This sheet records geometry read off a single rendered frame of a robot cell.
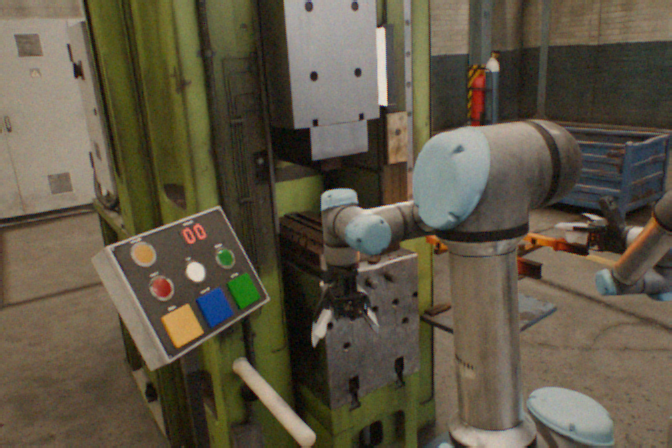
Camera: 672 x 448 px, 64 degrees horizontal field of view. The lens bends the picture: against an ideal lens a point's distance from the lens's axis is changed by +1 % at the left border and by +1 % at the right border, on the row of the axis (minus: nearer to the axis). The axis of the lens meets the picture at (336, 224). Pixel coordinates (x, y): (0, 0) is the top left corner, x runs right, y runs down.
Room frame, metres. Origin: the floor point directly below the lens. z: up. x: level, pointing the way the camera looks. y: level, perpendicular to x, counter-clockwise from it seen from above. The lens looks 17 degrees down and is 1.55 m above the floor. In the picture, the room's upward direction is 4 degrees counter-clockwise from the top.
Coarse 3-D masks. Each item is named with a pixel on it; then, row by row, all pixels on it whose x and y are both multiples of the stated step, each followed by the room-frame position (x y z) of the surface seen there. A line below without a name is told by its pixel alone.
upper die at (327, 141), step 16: (272, 128) 1.74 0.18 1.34; (288, 128) 1.65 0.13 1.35; (304, 128) 1.56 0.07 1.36; (320, 128) 1.55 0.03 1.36; (336, 128) 1.58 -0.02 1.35; (352, 128) 1.61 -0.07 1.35; (272, 144) 1.75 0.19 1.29; (288, 144) 1.66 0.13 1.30; (304, 144) 1.57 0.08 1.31; (320, 144) 1.55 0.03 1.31; (336, 144) 1.58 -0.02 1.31; (352, 144) 1.61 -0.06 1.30
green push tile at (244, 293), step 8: (232, 280) 1.23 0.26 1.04; (240, 280) 1.24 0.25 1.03; (248, 280) 1.26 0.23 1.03; (232, 288) 1.21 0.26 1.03; (240, 288) 1.23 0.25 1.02; (248, 288) 1.25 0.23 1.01; (232, 296) 1.21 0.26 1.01; (240, 296) 1.21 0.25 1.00; (248, 296) 1.23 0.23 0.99; (256, 296) 1.25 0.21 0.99; (240, 304) 1.20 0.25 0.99; (248, 304) 1.22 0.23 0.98
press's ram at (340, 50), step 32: (288, 0) 1.52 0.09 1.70; (320, 0) 1.57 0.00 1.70; (352, 0) 1.62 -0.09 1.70; (288, 32) 1.51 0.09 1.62; (320, 32) 1.57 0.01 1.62; (352, 32) 1.62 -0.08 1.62; (288, 64) 1.51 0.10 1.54; (320, 64) 1.56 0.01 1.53; (352, 64) 1.62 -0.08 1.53; (288, 96) 1.53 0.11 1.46; (320, 96) 1.56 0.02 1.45; (352, 96) 1.62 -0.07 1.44
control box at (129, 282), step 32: (192, 224) 1.26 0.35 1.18; (224, 224) 1.33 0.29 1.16; (96, 256) 1.10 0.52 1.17; (128, 256) 1.09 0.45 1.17; (160, 256) 1.14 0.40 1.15; (192, 256) 1.20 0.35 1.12; (128, 288) 1.05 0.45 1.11; (192, 288) 1.15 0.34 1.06; (224, 288) 1.21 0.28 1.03; (256, 288) 1.27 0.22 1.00; (128, 320) 1.06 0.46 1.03; (160, 320) 1.05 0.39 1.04; (224, 320) 1.15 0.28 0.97; (160, 352) 1.01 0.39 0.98
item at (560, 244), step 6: (528, 234) 1.74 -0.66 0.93; (534, 234) 1.74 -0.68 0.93; (528, 240) 1.73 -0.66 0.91; (540, 240) 1.69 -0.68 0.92; (546, 240) 1.68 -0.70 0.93; (552, 240) 1.67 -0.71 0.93; (558, 240) 1.65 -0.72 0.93; (564, 240) 1.65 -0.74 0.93; (552, 246) 1.66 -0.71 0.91; (558, 246) 1.64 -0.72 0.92; (564, 246) 1.63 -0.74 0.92; (570, 246) 1.62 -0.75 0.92; (576, 246) 1.59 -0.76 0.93; (582, 246) 1.59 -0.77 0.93; (570, 252) 1.61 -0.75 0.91; (576, 252) 1.60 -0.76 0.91; (582, 252) 1.59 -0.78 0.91
